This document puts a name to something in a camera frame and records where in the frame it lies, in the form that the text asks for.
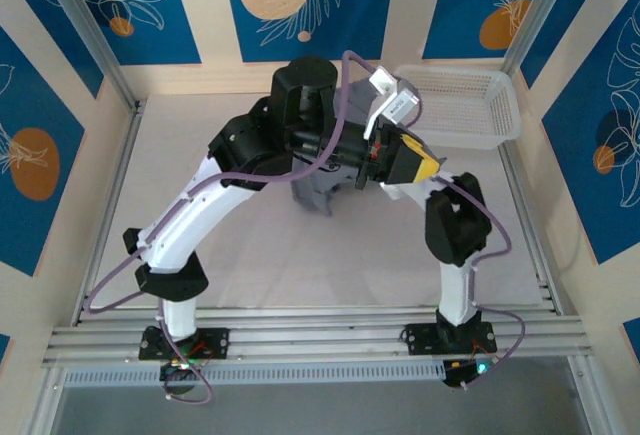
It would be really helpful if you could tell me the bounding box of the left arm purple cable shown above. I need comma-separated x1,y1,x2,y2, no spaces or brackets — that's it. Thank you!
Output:
84,49,424,404

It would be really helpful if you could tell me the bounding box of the wide aluminium mounting rail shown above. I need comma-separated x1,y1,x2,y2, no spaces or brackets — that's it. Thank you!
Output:
42,307,594,370

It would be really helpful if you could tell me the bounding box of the grey t-shirt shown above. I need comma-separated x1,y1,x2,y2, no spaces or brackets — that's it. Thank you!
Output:
289,79,384,218

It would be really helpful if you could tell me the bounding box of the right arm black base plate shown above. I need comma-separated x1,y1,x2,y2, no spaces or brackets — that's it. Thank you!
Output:
403,322,499,356

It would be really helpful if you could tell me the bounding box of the white plastic basket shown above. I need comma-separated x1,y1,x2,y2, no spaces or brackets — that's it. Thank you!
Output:
394,64,522,151

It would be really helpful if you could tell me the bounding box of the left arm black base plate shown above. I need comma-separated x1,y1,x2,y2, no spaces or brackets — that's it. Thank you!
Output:
138,327,230,361

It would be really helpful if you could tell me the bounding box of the aluminium frame post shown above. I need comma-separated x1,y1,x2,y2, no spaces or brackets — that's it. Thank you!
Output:
567,354,604,435
502,0,574,74
27,367,69,435
37,0,146,111

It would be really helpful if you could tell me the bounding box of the grey slotted cable duct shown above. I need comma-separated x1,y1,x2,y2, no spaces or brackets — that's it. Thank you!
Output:
62,359,449,389

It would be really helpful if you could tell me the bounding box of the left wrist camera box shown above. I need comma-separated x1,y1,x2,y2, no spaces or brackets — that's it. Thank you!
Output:
362,65,421,139

